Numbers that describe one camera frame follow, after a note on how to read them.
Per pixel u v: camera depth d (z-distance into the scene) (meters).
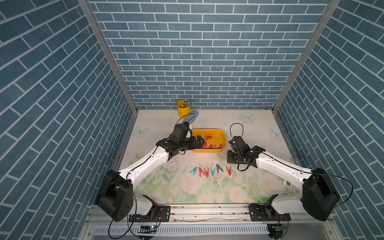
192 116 1.10
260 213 0.74
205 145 0.98
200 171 0.88
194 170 0.89
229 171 0.88
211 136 1.05
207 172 0.88
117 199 0.41
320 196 0.42
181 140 0.63
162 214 0.74
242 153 0.65
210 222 0.72
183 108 1.08
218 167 0.89
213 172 0.89
